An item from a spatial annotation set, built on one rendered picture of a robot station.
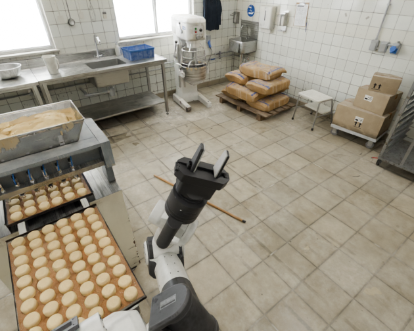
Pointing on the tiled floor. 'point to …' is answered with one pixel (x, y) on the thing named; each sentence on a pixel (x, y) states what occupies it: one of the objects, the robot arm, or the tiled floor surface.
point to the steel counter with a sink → (106, 68)
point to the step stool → (316, 104)
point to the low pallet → (253, 108)
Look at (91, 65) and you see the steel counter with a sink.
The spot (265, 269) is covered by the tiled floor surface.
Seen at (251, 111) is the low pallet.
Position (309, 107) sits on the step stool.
